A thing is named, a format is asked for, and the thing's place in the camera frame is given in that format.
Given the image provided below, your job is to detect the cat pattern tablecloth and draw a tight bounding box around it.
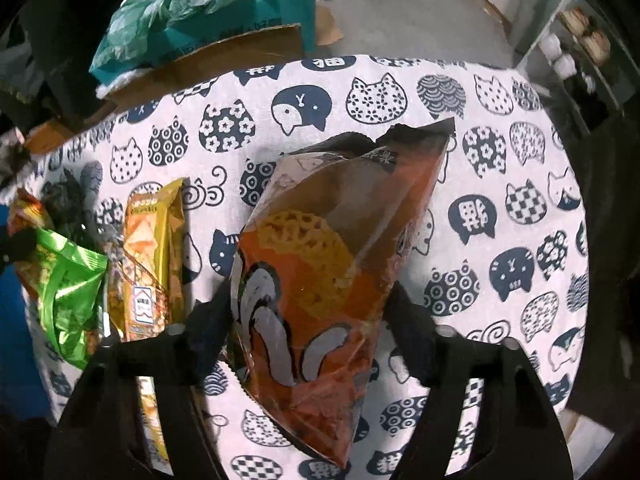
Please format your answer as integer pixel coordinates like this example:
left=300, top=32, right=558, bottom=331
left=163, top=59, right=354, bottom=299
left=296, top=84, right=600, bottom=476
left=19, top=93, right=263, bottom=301
left=24, top=54, right=591, bottom=480

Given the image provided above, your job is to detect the small black snack packet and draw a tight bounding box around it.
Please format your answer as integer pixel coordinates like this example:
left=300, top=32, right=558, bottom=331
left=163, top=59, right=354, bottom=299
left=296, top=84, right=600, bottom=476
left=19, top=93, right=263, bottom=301
left=41, top=169, right=102, bottom=252

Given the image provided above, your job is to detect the orange yellow snack bag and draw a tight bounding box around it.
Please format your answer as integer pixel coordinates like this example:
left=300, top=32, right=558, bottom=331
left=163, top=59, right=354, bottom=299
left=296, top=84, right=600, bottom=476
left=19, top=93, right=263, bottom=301
left=6, top=188, right=54, bottom=235

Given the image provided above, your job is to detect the teal plastic bag pile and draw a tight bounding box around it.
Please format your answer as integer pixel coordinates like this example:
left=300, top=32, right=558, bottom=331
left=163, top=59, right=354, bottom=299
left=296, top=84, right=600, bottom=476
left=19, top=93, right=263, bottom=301
left=89, top=0, right=316, bottom=86

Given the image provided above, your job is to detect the blue cardboard box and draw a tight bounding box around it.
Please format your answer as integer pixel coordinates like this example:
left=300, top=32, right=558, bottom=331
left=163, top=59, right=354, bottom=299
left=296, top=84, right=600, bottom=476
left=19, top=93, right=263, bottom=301
left=1, top=266, right=50, bottom=420

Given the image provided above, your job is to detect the green snack bag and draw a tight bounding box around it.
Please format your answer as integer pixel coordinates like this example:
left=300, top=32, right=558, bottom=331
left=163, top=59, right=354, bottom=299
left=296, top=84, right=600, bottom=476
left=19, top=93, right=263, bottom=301
left=15, top=228, right=108, bottom=370

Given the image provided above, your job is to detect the shoe rack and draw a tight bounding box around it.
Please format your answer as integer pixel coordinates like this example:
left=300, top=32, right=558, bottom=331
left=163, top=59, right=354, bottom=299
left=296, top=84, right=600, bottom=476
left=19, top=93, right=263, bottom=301
left=516, top=0, right=639, bottom=136

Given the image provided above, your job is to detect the brown cardboard box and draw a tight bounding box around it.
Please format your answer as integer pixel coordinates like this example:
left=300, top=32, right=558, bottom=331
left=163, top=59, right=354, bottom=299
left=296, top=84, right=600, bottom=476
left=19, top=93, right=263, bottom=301
left=105, top=24, right=304, bottom=108

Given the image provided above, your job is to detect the orange swirl chip bag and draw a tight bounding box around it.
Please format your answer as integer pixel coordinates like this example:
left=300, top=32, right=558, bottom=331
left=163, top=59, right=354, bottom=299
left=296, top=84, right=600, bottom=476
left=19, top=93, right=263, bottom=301
left=230, top=119, right=454, bottom=466

